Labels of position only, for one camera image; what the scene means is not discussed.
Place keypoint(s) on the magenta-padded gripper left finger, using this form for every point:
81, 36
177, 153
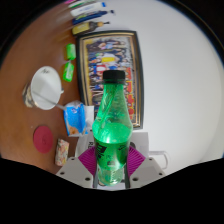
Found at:
73, 170

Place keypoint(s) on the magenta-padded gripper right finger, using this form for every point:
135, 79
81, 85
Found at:
148, 169

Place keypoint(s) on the green plastic drink bottle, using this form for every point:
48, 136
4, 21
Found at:
112, 140

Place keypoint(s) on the floral patterned small pack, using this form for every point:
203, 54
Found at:
62, 152

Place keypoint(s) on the white paper gift bag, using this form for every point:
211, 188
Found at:
87, 143

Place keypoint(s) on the flat round red coaster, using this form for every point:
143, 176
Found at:
43, 139

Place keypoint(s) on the blue tissue pack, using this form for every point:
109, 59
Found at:
75, 118

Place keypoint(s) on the thin grey stirring stick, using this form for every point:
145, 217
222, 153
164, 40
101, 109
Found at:
50, 100

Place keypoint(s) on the small green packet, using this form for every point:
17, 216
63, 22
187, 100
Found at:
71, 52
68, 72

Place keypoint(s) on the framed group photo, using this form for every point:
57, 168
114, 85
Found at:
106, 50

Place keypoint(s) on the amber pump bottle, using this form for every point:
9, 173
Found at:
83, 27

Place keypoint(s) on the white tube bottle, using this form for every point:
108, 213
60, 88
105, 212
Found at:
87, 9

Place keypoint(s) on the green white toothpaste box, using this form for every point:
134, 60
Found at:
86, 3

